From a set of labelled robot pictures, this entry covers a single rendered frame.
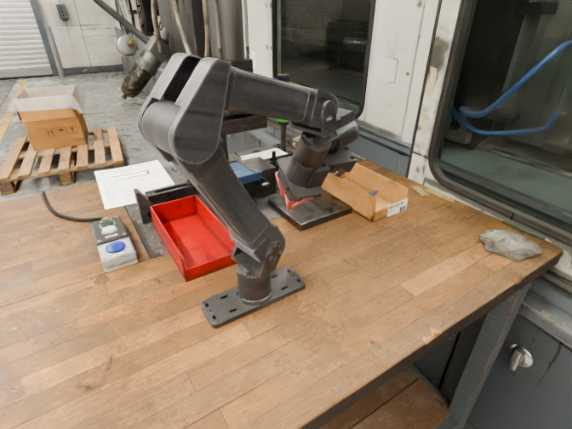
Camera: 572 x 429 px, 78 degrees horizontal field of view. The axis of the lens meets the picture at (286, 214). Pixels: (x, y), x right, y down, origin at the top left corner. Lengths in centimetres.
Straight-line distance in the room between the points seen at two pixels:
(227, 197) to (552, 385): 105
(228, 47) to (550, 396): 125
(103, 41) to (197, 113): 970
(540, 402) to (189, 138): 120
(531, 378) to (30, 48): 995
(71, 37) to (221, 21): 924
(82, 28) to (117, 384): 967
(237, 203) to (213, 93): 17
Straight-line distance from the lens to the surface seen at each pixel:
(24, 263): 97
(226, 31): 90
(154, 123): 46
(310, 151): 63
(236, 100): 48
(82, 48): 1010
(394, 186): 102
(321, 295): 71
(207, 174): 47
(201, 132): 44
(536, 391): 134
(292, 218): 90
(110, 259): 83
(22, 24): 1005
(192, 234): 89
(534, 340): 124
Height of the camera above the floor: 139
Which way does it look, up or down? 31 degrees down
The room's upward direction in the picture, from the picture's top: straight up
